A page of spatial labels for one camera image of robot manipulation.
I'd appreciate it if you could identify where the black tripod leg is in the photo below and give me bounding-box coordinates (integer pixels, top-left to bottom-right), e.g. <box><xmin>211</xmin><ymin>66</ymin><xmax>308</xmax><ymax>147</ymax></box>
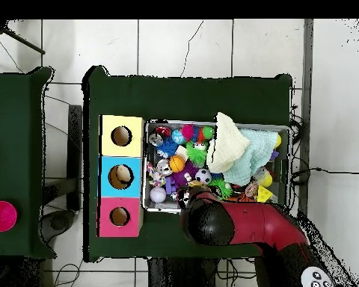
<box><xmin>0</xmin><ymin>20</ymin><xmax>46</xmax><ymax>55</ymax></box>

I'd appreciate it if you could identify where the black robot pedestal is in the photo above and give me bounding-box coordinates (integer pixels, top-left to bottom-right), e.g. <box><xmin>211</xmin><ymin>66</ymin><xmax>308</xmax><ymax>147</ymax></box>
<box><xmin>147</xmin><ymin>257</ymin><xmax>219</xmax><ymax>287</ymax></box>

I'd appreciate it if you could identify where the light blue waffle cloth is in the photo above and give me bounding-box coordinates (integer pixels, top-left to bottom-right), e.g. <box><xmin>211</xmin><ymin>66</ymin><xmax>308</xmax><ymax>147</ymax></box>
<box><xmin>222</xmin><ymin>128</ymin><xmax>280</xmax><ymax>187</ymax></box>

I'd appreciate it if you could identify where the cream waffle cloth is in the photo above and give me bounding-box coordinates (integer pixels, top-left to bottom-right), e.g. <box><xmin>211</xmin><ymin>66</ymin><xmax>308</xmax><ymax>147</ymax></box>
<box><xmin>205</xmin><ymin>111</ymin><xmax>251</xmax><ymax>175</ymax></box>

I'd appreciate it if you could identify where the dark green side tablecloth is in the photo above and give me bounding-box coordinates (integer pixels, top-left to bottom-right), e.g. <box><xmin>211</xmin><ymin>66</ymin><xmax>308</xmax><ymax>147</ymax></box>
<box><xmin>0</xmin><ymin>67</ymin><xmax>57</xmax><ymax>259</ymax></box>

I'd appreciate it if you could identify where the wooden box with three holes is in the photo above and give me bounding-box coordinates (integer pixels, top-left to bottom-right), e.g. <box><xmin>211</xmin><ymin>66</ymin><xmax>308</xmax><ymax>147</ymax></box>
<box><xmin>96</xmin><ymin>114</ymin><xmax>145</xmax><ymax>238</ymax></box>

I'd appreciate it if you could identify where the black floor cable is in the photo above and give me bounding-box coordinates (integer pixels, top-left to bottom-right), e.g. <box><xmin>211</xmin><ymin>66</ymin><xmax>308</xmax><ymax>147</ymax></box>
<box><xmin>291</xmin><ymin>167</ymin><xmax>359</xmax><ymax>186</ymax></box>

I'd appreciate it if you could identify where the grey round base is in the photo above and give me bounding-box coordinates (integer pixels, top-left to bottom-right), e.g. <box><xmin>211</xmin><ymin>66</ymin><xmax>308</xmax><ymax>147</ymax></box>
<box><xmin>41</xmin><ymin>209</ymin><xmax>76</xmax><ymax>243</ymax></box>

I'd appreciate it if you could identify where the green spiky monster with eyes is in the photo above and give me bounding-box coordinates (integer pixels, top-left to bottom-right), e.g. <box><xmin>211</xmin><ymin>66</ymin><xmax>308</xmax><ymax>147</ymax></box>
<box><xmin>185</xmin><ymin>140</ymin><xmax>209</xmax><ymax>168</ymax></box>

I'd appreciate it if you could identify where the silver robot toy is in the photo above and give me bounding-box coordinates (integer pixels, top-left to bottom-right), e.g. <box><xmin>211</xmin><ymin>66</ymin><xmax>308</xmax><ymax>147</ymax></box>
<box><xmin>177</xmin><ymin>188</ymin><xmax>191</xmax><ymax>209</ymax></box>

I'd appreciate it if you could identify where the orange basketball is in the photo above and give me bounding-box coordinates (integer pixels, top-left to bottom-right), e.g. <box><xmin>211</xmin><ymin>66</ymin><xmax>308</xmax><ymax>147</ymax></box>
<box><xmin>168</xmin><ymin>154</ymin><xmax>186</xmax><ymax>173</ymax></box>

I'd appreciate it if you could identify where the pink bowl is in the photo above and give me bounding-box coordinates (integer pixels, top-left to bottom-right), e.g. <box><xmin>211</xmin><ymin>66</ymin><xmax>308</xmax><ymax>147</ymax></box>
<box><xmin>0</xmin><ymin>200</ymin><xmax>18</xmax><ymax>232</ymax></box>

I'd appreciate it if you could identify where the yellow cheese wedge toy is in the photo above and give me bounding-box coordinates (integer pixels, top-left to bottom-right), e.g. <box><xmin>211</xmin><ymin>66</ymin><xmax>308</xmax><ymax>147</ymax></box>
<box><xmin>256</xmin><ymin>185</ymin><xmax>274</xmax><ymax>203</ymax></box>

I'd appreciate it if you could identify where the multicolour spiky caterpillar toy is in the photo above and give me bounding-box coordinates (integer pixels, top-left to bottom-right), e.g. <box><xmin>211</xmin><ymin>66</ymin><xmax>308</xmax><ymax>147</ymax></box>
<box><xmin>180</xmin><ymin>123</ymin><xmax>215</xmax><ymax>144</ymax></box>

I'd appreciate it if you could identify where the silver mesh bin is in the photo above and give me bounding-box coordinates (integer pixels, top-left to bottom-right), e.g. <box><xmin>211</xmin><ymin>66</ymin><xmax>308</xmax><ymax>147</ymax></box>
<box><xmin>142</xmin><ymin>118</ymin><xmax>293</xmax><ymax>215</ymax></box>

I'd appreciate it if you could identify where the blue spiky ball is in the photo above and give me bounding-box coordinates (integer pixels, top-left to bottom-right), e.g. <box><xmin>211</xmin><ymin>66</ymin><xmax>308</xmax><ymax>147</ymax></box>
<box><xmin>155</xmin><ymin>136</ymin><xmax>180</xmax><ymax>158</ymax></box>

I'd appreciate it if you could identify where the white baseball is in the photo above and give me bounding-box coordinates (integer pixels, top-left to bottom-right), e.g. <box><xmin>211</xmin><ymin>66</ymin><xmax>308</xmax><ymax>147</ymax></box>
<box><xmin>149</xmin><ymin>186</ymin><xmax>168</xmax><ymax>203</ymax></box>

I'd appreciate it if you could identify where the small soccer ball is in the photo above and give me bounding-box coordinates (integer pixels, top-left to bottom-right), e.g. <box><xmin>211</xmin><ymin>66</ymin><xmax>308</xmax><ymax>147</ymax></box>
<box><xmin>194</xmin><ymin>168</ymin><xmax>212</xmax><ymax>185</ymax></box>

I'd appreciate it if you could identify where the black upright panel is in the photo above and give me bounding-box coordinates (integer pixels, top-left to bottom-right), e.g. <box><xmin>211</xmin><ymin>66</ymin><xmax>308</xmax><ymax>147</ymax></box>
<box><xmin>67</xmin><ymin>104</ymin><xmax>83</xmax><ymax>212</ymax></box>

